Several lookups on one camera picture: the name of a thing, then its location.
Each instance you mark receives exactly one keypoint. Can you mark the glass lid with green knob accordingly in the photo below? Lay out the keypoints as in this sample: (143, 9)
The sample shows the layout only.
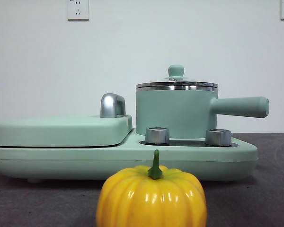
(176, 71)

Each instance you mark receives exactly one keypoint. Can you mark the yellow pumpkin with green stem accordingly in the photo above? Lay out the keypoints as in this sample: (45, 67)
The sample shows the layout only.
(151, 198)

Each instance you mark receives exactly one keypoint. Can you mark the silver control knob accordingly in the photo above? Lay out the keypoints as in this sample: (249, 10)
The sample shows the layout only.
(217, 137)
(157, 136)

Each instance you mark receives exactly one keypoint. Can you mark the pale green hinged grill cover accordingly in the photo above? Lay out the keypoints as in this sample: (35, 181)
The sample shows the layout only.
(49, 132)

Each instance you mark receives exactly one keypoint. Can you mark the pale green breakfast maker base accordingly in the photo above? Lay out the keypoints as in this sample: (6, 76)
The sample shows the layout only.
(61, 163)

